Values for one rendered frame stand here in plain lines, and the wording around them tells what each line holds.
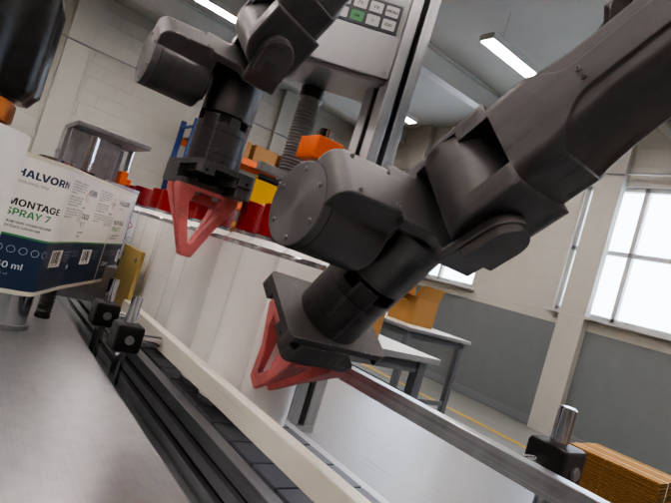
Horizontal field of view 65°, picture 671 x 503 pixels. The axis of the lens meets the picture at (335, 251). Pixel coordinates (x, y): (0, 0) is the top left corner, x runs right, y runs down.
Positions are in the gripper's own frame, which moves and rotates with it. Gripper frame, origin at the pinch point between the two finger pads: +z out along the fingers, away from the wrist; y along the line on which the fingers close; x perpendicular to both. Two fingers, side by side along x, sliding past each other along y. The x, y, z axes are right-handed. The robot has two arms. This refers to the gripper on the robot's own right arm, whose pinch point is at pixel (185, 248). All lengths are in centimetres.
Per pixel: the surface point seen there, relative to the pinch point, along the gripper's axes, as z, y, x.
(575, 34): -269, -235, 370
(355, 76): -27.2, -1.6, 15.2
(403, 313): 17, -289, 320
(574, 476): 5.9, 38.1, 15.6
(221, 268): 0.9, 3.6, 3.0
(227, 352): 8.2, 9.6, 3.5
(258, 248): -2.3, 9.5, 3.4
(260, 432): 10.9, 21.8, 1.8
